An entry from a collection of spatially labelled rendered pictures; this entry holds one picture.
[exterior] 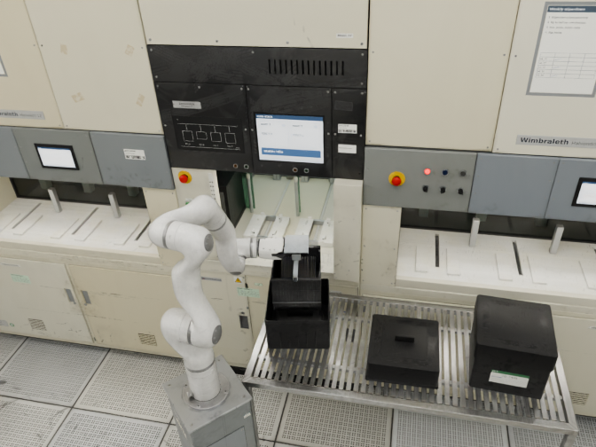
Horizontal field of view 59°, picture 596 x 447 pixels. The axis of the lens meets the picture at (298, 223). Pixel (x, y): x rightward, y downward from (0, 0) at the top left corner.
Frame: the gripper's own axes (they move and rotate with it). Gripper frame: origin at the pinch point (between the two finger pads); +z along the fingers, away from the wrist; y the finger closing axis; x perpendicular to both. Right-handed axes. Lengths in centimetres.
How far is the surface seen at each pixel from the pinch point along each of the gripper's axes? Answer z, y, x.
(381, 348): 35, 22, -36
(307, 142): 5.3, -25.9, 35.2
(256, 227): -25, -60, -31
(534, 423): 90, 50, -46
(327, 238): 14, -50, -31
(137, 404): -96, -14, -121
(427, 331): 55, 13, -36
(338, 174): 18.2, -23.8, 20.9
